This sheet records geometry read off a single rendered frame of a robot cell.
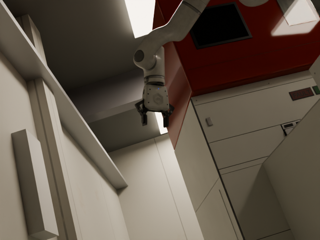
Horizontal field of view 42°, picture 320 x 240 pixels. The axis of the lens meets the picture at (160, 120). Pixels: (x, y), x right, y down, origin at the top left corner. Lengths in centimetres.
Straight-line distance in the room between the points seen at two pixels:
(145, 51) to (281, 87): 81
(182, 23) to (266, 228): 91
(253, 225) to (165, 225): 537
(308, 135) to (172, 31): 63
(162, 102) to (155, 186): 571
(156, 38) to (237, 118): 61
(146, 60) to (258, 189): 75
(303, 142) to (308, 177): 13
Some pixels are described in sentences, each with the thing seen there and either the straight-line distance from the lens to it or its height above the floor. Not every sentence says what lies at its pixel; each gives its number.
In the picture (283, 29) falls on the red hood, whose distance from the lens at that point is 227.
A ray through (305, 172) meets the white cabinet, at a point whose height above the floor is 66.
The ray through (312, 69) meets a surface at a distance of 152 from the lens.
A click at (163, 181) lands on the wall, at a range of 730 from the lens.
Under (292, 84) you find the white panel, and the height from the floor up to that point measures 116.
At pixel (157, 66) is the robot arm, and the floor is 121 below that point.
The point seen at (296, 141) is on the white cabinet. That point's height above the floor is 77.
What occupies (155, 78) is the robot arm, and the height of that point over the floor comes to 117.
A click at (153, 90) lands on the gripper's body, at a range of 161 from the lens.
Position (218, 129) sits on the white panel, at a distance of 193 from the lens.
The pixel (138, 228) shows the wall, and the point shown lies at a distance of 719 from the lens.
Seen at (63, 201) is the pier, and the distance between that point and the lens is 328.
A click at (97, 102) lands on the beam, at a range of 522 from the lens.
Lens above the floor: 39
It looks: 23 degrees up
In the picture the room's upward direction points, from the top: 19 degrees counter-clockwise
